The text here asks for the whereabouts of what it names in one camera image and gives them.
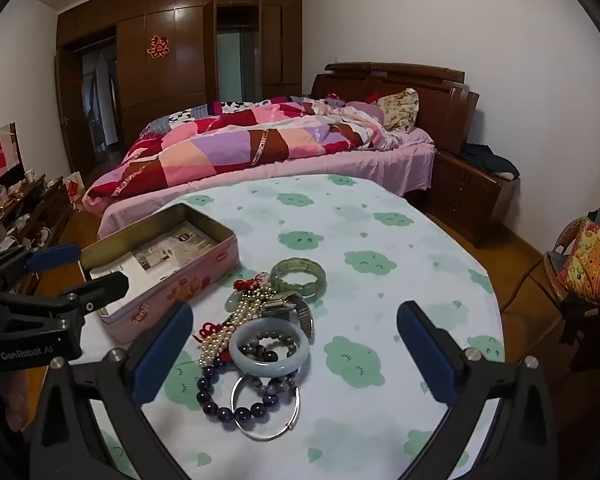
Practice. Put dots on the jade pendant with red knot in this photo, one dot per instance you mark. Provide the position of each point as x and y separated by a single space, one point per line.
245 284

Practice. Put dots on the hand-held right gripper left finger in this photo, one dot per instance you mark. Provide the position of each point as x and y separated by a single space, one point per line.
162 355

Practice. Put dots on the wooden nightstand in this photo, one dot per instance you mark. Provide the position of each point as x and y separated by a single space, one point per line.
470 195

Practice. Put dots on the television with patchwork cover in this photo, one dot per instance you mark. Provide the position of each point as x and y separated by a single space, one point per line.
0 155

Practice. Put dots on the wooden television cabinet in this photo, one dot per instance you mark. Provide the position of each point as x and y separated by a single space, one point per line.
40 210

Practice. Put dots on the red and white shopping bag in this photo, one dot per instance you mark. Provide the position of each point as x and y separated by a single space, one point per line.
74 187

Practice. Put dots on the pale jade bangle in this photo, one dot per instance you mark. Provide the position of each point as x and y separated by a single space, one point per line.
239 355

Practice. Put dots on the brown wooden wardrobe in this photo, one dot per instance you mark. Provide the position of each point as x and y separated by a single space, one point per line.
190 60

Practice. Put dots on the thin silver bangle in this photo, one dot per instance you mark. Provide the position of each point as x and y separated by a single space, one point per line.
260 435

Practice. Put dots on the pink tin box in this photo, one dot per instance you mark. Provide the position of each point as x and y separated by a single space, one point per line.
180 285

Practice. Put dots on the dark clothes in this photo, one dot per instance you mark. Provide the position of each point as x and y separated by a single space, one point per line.
490 160

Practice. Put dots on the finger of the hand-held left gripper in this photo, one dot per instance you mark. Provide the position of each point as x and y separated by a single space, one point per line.
100 290
55 256

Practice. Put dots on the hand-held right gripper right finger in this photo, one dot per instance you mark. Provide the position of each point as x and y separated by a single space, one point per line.
427 360

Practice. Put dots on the white paper card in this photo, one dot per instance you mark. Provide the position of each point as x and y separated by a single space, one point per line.
130 265

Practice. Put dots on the wooden bed frame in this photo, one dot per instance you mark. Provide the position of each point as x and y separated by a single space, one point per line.
440 95

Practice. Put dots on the pink bed sheet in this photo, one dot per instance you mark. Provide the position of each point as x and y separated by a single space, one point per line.
305 167

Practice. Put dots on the green jade bangle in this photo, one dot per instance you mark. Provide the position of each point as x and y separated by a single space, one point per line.
280 280

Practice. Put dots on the silver wristwatch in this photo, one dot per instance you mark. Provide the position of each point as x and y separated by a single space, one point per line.
300 310

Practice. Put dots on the red paper decoration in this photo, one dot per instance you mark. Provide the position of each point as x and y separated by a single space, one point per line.
157 47

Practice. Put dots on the cloud print tablecloth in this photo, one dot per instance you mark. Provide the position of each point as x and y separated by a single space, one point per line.
380 240

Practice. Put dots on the colourful patterned cushion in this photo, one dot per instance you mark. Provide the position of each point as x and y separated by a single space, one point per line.
595 260

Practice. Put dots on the wicker chair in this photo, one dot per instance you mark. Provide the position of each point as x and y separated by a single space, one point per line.
552 270

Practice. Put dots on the floral pillow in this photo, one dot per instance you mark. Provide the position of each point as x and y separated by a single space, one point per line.
400 110

